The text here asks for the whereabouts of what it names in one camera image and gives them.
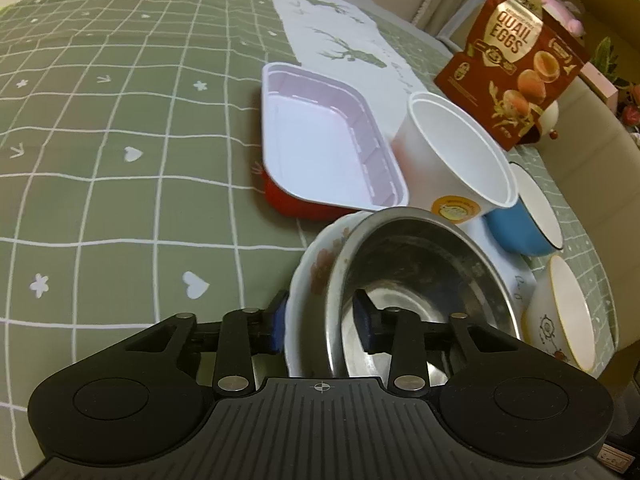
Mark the blue enamel bowl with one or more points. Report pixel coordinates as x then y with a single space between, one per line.
510 230

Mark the white plastic tray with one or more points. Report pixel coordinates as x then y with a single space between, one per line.
310 145

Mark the white floral ceramic plate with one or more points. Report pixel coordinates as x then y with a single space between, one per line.
310 280

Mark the yellow-rimmed white bowl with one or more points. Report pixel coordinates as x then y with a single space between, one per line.
545 310

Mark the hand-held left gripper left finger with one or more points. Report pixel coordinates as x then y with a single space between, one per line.
277 325

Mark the stainless steel bowl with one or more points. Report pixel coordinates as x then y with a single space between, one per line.
415 260

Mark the pink box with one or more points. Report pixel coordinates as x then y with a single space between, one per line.
600 82

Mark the pink plush toy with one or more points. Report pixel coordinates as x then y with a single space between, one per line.
560 10

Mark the cardboard box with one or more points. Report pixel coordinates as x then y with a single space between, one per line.
615 0

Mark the white deer-print table runner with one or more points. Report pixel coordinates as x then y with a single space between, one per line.
350 35

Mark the brown snack bag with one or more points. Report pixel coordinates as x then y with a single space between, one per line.
505 75

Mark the artificial flower bouquet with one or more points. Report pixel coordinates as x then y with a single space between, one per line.
607 57

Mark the small red white ornament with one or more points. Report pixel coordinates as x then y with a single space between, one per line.
547 120

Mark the green checked tablecloth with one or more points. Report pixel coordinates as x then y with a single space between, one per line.
125 110

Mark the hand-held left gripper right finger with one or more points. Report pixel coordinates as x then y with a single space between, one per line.
362 320

